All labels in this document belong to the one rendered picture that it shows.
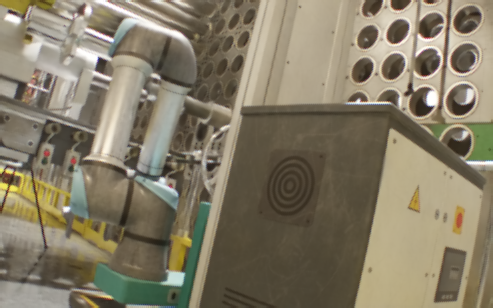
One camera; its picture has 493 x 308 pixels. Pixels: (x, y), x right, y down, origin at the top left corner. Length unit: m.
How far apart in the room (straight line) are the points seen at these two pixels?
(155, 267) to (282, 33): 0.65
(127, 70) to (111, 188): 0.30
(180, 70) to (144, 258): 0.49
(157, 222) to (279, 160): 0.39
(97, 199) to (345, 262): 0.60
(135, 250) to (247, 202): 0.35
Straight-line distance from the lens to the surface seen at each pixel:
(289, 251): 0.75
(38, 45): 2.94
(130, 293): 1.04
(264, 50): 1.10
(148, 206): 1.06
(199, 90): 5.29
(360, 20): 3.72
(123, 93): 1.13
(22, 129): 2.81
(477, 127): 2.81
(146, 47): 1.18
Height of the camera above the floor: 0.63
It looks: 9 degrees up
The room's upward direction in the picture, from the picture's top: 13 degrees clockwise
